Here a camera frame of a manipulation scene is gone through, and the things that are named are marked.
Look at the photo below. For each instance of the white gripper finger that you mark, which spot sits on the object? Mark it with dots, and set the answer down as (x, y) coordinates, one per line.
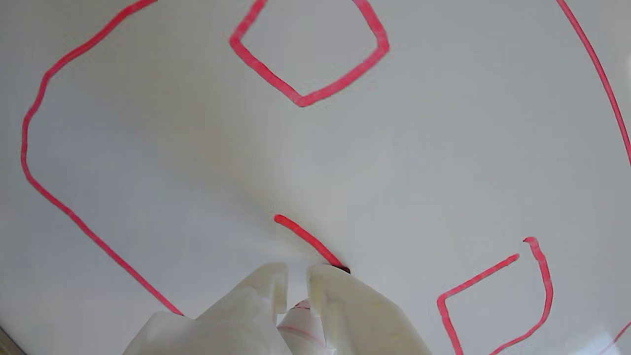
(365, 320)
(236, 320)

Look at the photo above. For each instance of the red whiteboard marker pen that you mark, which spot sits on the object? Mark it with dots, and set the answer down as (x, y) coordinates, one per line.
(301, 336)

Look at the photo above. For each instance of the white whiteboard with metal frame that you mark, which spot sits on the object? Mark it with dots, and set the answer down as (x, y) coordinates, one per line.
(197, 148)

